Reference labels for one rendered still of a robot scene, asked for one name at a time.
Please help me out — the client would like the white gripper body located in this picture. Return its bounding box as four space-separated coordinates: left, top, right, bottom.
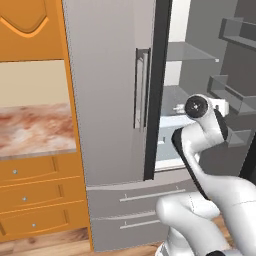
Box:
172 103 187 113

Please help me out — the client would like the glass fridge shelf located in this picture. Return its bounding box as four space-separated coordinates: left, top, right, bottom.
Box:
161 84 192 117
165 41 221 64

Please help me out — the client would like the pale fridge crisper drawer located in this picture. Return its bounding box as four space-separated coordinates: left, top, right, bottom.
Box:
155 114 188 165

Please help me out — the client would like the grey fridge door bin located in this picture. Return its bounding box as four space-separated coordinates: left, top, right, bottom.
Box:
206 74 256 116
218 17 256 52
225 128 255 148

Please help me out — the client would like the closed grey fridge door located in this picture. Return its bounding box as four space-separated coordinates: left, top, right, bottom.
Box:
61 0 158 187

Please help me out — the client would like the open grey fridge door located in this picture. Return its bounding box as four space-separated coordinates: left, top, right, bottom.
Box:
199 0 256 178

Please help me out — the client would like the grey fridge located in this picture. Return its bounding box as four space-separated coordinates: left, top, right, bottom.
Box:
61 0 256 253

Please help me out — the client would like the grey freezer drawer front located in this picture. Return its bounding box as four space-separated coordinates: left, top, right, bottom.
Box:
85 177 205 220
89 211 169 253

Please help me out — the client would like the orange drawer front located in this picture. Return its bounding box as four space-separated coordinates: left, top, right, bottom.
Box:
0 154 81 185
0 177 85 214
0 201 90 242

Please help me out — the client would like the orange cupboard door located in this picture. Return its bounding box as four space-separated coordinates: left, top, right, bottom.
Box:
0 0 67 63

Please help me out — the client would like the grey fridge door handle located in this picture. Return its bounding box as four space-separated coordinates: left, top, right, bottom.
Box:
133 47 152 131

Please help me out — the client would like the silver freezer drawer handle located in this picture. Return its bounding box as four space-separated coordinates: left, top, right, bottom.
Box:
118 188 187 203
119 218 162 231

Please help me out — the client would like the orange cabinet frame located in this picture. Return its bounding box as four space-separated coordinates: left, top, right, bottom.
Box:
0 0 94 252

